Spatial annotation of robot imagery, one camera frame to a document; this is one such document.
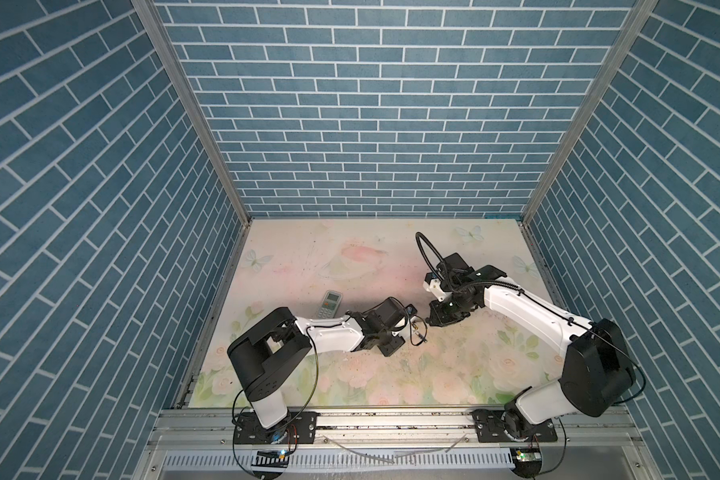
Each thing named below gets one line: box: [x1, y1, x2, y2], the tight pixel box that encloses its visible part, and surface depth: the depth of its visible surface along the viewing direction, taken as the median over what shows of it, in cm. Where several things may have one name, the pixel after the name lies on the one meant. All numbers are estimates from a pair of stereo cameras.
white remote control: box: [317, 290, 343, 319], surface depth 98 cm
